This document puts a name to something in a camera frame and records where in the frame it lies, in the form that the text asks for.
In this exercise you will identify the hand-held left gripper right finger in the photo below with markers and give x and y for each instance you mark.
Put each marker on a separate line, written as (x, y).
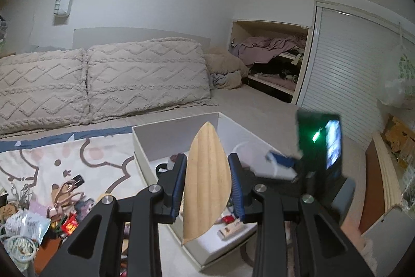
(235, 187)

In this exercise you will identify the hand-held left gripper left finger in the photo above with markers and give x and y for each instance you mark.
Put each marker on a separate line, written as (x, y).
(180, 181)

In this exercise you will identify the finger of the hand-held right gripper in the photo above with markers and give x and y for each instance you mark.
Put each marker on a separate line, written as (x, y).
(281, 161)

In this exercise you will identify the wooden leaf-shaped plate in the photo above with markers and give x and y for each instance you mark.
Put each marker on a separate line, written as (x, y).
(207, 183)

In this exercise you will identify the white cardboard box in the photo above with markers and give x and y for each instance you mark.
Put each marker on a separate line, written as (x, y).
(162, 140)

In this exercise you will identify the white and red cigarette pack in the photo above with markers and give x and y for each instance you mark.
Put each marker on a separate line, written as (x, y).
(230, 229)

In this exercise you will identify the beige bed sheet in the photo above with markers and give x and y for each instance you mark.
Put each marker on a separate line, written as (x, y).
(259, 108)

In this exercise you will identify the wooden side board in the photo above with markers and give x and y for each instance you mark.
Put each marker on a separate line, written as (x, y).
(376, 186)

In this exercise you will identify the dark clothes pile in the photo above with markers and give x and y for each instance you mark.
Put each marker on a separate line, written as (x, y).
(275, 71)

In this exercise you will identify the cartoon printed blanket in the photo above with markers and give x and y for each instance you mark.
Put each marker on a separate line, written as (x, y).
(97, 160)

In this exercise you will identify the white louvered door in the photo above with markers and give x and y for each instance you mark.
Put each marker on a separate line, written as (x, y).
(350, 69)

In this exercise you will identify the shelf clutter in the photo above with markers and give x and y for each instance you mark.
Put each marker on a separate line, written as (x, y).
(402, 153)

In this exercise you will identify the grey crumpled cloth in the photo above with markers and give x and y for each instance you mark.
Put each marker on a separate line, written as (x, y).
(225, 80)

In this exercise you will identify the black lighter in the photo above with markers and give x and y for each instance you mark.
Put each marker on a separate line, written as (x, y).
(77, 179)

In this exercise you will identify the clear plastic bag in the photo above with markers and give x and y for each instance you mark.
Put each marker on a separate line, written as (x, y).
(398, 82)

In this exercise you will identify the pink clothes pile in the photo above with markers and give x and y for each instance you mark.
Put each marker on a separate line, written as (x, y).
(269, 45)

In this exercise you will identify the beige textured pillow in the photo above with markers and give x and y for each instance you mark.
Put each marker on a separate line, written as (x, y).
(146, 75)
(42, 88)

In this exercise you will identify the beige plush cushion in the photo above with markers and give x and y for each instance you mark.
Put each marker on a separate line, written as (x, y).
(223, 62)

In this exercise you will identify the pink hair claw clip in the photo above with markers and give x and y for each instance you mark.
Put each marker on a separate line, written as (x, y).
(64, 197)

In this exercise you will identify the red packet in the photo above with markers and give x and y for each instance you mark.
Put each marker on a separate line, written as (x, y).
(69, 225)

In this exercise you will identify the wardrobe shelf niche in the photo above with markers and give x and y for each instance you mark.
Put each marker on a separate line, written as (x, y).
(240, 28)

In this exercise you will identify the brown leather wallet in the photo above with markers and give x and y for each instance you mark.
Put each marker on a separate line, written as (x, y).
(47, 259)

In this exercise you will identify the white headboard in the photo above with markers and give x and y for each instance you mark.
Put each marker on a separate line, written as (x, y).
(129, 35)

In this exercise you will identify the silver foil packet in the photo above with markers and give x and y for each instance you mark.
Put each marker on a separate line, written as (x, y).
(29, 225)

